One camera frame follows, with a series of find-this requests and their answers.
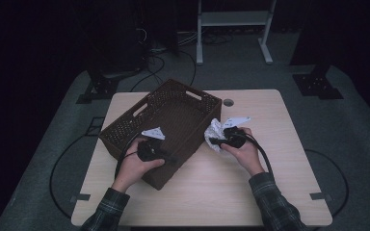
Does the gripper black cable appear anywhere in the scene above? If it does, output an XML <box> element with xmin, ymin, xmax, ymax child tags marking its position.
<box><xmin>115</xmin><ymin>133</ymin><xmax>143</xmax><ymax>181</ymax></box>
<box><xmin>240</xmin><ymin>131</ymin><xmax>274</xmax><ymax>176</ymax></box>

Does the black stand base plate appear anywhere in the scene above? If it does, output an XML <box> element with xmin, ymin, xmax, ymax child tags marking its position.
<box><xmin>75</xmin><ymin>73</ymin><xmax>119</xmax><ymax>105</ymax></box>
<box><xmin>292</xmin><ymin>64</ymin><xmax>345</xmax><ymax>100</ymax></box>

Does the person's left hand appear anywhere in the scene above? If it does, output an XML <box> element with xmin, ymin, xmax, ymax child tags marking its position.
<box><xmin>112</xmin><ymin>138</ymin><xmax>166</xmax><ymax>194</ymax></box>

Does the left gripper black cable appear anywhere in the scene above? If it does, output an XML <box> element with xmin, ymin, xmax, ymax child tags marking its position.
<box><xmin>115</xmin><ymin>133</ymin><xmax>143</xmax><ymax>181</ymax></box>

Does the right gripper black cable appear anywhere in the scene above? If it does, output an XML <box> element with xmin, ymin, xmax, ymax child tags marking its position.
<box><xmin>240</xmin><ymin>131</ymin><xmax>274</xmax><ymax>176</ymax></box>

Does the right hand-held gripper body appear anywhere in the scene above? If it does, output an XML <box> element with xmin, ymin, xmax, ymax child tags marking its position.
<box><xmin>221</xmin><ymin>116</ymin><xmax>252</xmax><ymax>149</ymax></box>

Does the white metal stand frame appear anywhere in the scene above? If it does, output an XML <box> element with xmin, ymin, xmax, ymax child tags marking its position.
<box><xmin>196</xmin><ymin>0</ymin><xmax>278</xmax><ymax>66</ymax></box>

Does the thin black curved cable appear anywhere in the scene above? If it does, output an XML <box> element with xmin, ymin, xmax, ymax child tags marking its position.
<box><xmin>176</xmin><ymin>49</ymin><xmax>197</xmax><ymax>88</ymax></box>

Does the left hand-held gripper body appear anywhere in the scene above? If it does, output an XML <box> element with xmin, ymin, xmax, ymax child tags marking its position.
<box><xmin>137</xmin><ymin>127</ymin><xmax>167</xmax><ymax>163</ymax></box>

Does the black cable tangle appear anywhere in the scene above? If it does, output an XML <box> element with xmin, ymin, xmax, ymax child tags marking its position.
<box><xmin>129</xmin><ymin>52</ymin><xmax>167</xmax><ymax>93</ymax></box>

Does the long black floor cable loop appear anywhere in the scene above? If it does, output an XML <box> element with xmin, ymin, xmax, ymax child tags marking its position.
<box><xmin>304</xmin><ymin>148</ymin><xmax>352</xmax><ymax>219</ymax></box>
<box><xmin>48</xmin><ymin>131</ymin><xmax>93</xmax><ymax>219</ymax></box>

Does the grey tape strip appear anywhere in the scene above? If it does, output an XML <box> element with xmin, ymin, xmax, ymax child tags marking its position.
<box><xmin>309</xmin><ymin>192</ymin><xmax>332</xmax><ymax>201</ymax></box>
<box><xmin>69</xmin><ymin>193</ymin><xmax>92</xmax><ymax>203</ymax></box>

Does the brown woven basket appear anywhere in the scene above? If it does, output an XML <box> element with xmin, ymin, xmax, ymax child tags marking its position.
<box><xmin>98</xmin><ymin>78</ymin><xmax>223</xmax><ymax>191</ymax></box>

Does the person's right hand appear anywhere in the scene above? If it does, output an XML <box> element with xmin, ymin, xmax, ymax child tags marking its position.
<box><xmin>221</xmin><ymin>127</ymin><xmax>266</xmax><ymax>177</ymax></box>

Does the black tape square outline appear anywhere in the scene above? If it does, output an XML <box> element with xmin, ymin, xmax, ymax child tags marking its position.
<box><xmin>86</xmin><ymin>116</ymin><xmax>106</xmax><ymax>138</ymax></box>

